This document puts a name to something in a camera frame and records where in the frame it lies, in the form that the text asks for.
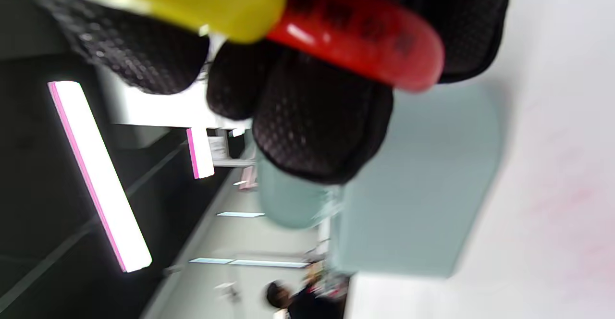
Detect short ceiling light bar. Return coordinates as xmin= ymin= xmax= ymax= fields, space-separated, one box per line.
xmin=186 ymin=127 xmax=215 ymax=180

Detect yellow and red scissors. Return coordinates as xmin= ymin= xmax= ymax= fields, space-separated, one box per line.
xmin=10 ymin=0 xmax=445 ymax=93

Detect person's right hand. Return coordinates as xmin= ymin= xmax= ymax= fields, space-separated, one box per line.
xmin=19 ymin=0 xmax=510 ymax=185

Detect mint green lidded box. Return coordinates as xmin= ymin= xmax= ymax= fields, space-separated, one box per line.
xmin=257 ymin=84 xmax=503 ymax=279

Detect long ceiling light bar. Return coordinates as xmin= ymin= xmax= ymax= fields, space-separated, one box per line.
xmin=47 ymin=81 xmax=153 ymax=273

